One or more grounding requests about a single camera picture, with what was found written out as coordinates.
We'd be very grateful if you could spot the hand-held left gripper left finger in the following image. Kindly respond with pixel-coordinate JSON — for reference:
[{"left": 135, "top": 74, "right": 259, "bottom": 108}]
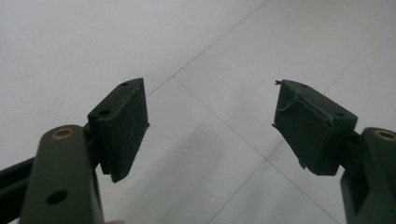
[{"left": 18, "top": 77, "right": 151, "bottom": 224}]

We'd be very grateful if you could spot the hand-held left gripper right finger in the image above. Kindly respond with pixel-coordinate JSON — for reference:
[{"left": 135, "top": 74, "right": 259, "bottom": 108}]
[{"left": 272, "top": 78, "right": 396, "bottom": 224}]

